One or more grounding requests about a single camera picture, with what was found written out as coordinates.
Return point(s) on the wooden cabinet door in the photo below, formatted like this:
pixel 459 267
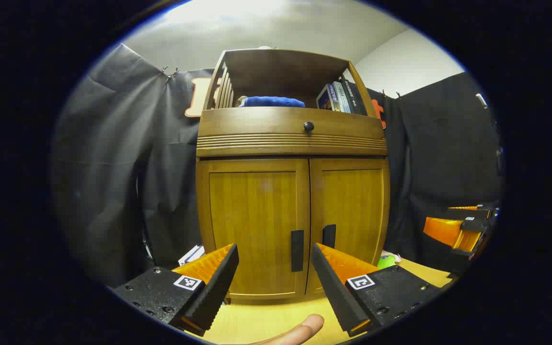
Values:
pixel 352 206
pixel 252 215

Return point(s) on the small green object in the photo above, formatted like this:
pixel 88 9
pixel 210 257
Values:
pixel 386 261

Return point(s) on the black book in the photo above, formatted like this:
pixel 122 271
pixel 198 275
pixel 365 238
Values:
pixel 355 98

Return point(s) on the grey book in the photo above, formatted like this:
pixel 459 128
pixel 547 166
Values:
pixel 340 97

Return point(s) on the blue folded towel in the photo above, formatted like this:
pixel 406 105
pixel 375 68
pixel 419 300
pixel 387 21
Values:
pixel 271 101

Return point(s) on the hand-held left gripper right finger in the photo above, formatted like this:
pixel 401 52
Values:
pixel 333 287

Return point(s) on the black round drawer knob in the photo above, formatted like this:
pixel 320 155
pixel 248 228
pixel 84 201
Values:
pixel 308 126

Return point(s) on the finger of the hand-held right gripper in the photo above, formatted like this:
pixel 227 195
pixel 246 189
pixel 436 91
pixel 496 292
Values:
pixel 443 230
pixel 472 208

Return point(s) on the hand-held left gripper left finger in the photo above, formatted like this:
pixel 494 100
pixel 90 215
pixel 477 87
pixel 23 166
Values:
pixel 218 287

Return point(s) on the blue book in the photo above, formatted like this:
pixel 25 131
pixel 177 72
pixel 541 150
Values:
pixel 325 98

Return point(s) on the white and blue box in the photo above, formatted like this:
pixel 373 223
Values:
pixel 192 255

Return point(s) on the wooden double-door shoe cabinet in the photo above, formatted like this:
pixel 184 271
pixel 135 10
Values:
pixel 257 122

